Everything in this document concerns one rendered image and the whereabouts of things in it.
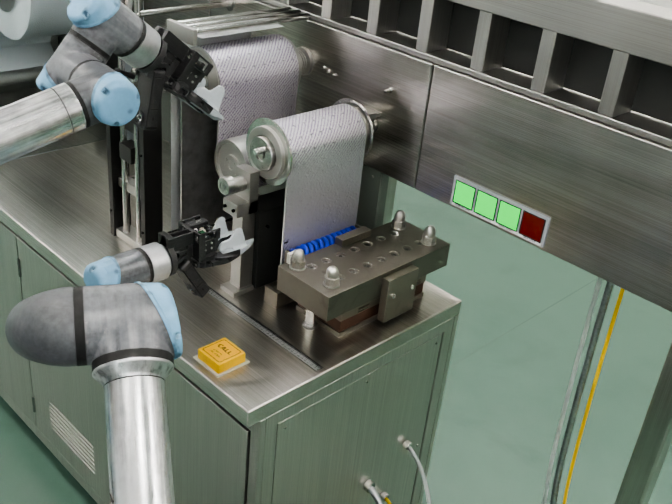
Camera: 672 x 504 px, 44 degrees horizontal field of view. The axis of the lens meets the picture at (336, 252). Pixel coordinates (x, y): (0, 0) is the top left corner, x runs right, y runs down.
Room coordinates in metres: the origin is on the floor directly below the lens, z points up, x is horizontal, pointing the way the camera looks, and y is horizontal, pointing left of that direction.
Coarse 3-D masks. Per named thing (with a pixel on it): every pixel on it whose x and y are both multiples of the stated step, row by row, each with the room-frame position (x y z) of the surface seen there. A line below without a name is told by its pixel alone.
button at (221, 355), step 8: (216, 344) 1.39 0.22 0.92; (224, 344) 1.40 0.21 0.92; (232, 344) 1.40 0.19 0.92; (200, 352) 1.36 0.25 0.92; (208, 352) 1.36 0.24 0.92; (216, 352) 1.37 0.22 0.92; (224, 352) 1.37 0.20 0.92; (232, 352) 1.37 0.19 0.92; (240, 352) 1.37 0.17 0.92; (208, 360) 1.35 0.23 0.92; (216, 360) 1.34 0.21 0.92; (224, 360) 1.34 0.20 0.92; (232, 360) 1.35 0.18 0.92; (240, 360) 1.37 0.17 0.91; (216, 368) 1.33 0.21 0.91; (224, 368) 1.34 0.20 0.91
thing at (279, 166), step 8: (256, 128) 1.67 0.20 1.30; (264, 128) 1.65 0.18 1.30; (256, 136) 1.67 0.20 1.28; (272, 136) 1.63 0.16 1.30; (248, 144) 1.68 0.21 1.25; (280, 144) 1.62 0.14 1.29; (248, 152) 1.68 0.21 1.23; (280, 152) 1.61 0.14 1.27; (280, 160) 1.61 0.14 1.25; (256, 168) 1.66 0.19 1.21; (280, 168) 1.61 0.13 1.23; (264, 176) 1.64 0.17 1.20; (272, 176) 1.63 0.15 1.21
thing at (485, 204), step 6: (480, 192) 1.66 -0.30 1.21; (480, 198) 1.66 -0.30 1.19; (486, 198) 1.65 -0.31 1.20; (492, 198) 1.64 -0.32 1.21; (480, 204) 1.65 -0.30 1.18; (486, 204) 1.64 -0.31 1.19; (492, 204) 1.63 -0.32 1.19; (480, 210) 1.65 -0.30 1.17; (486, 210) 1.64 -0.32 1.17; (492, 210) 1.63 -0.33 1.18; (486, 216) 1.64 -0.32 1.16; (492, 216) 1.63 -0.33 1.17
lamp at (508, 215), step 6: (504, 204) 1.61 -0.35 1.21; (504, 210) 1.61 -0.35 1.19; (510, 210) 1.60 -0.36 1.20; (516, 210) 1.59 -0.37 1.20; (498, 216) 1.62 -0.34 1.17; (504, 216) 1.61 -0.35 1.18; (510, 216) 1.60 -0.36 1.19; (516, 216) 1.59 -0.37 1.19; (498, 222) 1.62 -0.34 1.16; (504, 222) 1.61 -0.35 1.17; (510, 222) 1.60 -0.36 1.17; (516, 222) 1.59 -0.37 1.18
